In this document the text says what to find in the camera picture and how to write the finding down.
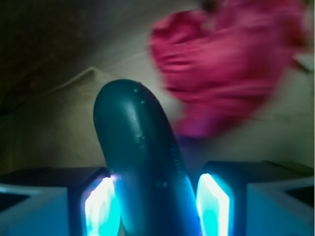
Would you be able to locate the crumpled red paper ball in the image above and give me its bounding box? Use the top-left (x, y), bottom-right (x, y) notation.
top-left (149, 0), bottom-right (308, 139)

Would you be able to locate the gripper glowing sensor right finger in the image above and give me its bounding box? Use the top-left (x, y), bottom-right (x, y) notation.
top-left (196, 161), bottom-right (315, 236)

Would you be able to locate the dark green plastic pickle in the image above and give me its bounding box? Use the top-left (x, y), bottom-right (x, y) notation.
top-left (94, 79), bottom-right (202, 236)

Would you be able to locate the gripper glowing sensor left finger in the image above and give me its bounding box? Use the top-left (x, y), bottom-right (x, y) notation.
top-left (0, 167), bottom-right (121, 236)

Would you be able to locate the brown paper bag bin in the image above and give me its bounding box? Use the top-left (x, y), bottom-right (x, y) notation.
top-left (0, 0), bottom-right (315, 174)

